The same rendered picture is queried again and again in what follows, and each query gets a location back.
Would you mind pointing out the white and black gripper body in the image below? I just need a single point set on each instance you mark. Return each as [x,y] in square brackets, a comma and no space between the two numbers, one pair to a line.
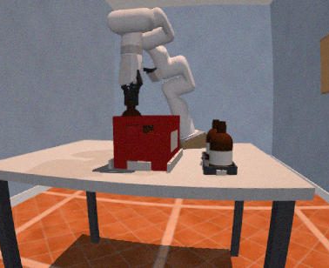
[129,64]

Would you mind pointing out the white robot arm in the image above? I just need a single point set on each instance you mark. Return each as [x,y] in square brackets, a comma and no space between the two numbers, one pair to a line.
[138,24]

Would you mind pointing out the dark red crate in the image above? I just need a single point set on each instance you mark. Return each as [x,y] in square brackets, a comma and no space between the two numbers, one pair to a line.
[158,148]

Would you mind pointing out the brown glass bottle with white label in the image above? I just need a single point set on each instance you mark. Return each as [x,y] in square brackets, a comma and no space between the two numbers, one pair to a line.
[221,147]

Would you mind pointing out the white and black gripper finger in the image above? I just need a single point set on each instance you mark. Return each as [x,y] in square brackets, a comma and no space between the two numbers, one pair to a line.
[126,93]
[135,90]

